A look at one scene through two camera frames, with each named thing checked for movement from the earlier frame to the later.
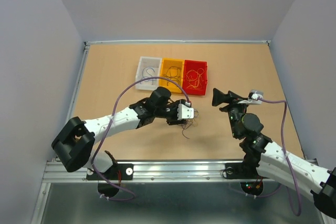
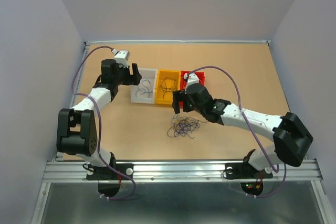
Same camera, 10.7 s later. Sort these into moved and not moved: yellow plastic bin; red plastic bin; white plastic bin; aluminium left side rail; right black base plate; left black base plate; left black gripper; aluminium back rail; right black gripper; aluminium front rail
Moved: red plastic bin; yellow plastic bin; white plastic bin; left black gripper; right black gripper
Not moved: aluminium left side rail; aluminium front rail; aluminium back rail; right black base plate; left black base plate
